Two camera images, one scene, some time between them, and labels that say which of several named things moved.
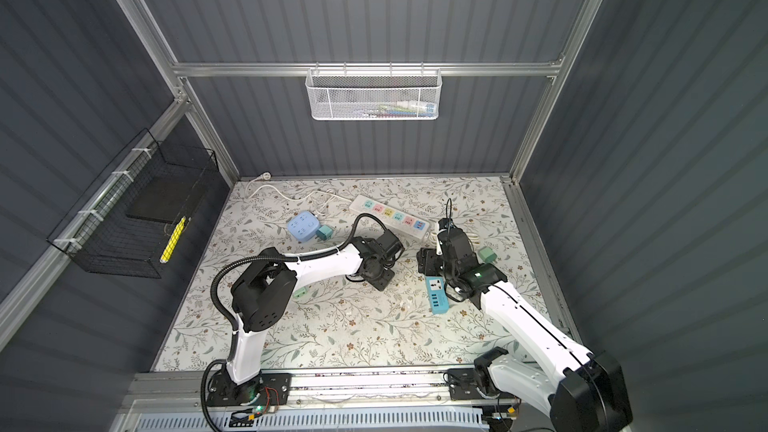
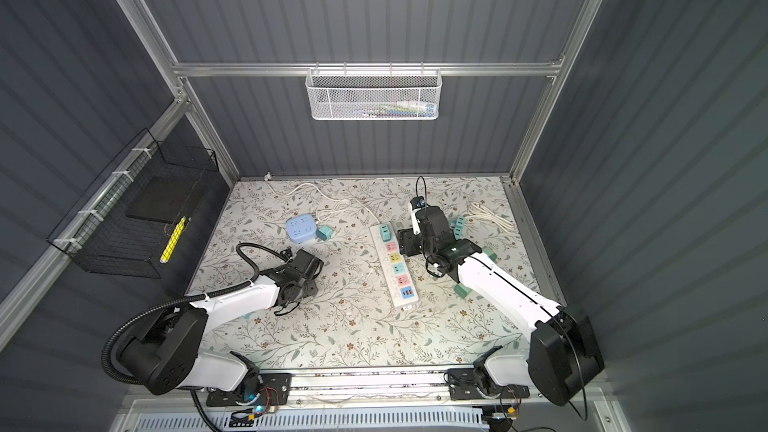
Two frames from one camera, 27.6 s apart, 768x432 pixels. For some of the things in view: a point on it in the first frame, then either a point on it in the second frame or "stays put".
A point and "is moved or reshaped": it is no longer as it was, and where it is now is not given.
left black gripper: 386,281 to 313,288
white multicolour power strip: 391,216 to 398,277
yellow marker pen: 173,240 stays put
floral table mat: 457,236 stays put
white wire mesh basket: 373,94 stays put
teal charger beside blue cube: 324,232 stays put
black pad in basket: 162,198 stays put
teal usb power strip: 437,294 is moved or reshaped
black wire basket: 130,222 stays put
